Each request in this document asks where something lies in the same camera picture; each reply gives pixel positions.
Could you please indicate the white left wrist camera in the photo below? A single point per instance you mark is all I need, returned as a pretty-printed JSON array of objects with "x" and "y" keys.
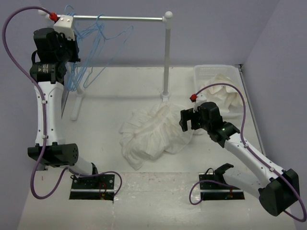
[{"x": 65, "y": 25}]

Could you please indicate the white cloth in basket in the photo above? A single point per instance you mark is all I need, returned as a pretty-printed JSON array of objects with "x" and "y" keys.
[{"x": 223, "y": 95}]

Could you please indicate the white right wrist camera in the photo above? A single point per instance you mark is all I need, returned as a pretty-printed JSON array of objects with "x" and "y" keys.
[{"x": 197, "y": 99}]

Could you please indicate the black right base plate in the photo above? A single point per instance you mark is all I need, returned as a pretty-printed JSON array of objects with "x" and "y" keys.
[{"x": 211, "y": 191}]

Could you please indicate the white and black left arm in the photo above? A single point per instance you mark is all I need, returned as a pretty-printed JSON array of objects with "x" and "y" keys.
[{"x": 53, "y": 51}]

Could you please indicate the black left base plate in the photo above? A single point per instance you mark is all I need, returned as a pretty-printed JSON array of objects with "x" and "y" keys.
[{"x": 93, "y": 188}]

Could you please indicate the white clothes rack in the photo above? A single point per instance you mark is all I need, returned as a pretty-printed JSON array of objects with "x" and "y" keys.
[{"x": 166, "y": 19}]

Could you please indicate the white plastic basket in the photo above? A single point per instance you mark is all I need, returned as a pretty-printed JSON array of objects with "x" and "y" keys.
[{"x": 205, "y": 72}]

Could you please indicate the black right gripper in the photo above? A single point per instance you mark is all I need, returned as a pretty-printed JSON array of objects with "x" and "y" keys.
[{"x": 185, "y": 113}]

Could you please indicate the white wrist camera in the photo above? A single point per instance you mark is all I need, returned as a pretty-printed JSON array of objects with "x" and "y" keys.
[
  {"x": 197, "y": 99},
  {"x": 65, "y": 25}
]

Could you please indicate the bundle of blue hangers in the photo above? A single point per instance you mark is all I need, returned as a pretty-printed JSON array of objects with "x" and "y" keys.
[{"x": 78, "y": 70}]

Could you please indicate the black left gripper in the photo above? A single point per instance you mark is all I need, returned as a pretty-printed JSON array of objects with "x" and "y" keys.
[{"x": 61, "y": 37}]

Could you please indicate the white skirt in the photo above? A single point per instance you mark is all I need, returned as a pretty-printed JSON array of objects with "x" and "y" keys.
[{"x": 151, "y": 131}]

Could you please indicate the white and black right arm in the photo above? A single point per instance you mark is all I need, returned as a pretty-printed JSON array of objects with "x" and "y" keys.
[{"x": 275, "y": 188}]

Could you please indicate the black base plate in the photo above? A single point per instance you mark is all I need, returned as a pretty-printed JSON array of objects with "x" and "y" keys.
[
  {"x": 93, "y": 188},
  {"x": 211, "y": 191}
]

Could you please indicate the blue wire hanger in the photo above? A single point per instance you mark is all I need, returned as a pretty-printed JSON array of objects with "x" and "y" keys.
[{"x": 122, "y": 36}]

